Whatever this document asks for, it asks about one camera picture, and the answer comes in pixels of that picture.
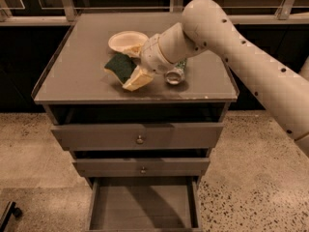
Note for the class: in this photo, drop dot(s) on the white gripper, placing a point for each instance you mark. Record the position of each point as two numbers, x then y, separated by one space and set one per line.
152 54

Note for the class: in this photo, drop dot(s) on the dark green sponge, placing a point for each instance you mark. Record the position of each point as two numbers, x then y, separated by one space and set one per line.
122 66

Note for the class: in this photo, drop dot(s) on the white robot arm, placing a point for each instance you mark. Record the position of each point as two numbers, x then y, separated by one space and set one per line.
205 26

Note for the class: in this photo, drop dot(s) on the grey drawer cabinet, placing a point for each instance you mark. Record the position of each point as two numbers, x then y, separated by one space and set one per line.
76 89

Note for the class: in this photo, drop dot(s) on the grey top drawer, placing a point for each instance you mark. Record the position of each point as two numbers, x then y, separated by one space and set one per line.
95 137

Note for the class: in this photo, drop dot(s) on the grey middle drawer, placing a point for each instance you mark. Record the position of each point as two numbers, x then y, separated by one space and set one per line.
141 167

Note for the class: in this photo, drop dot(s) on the white paper bowl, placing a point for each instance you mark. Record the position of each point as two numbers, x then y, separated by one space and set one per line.
122 40

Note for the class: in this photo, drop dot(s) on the black caster wheel base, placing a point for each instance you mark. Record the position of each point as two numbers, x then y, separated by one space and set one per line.
10 210

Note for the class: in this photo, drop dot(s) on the metal railing frame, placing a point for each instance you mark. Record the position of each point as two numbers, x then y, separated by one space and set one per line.
58 12

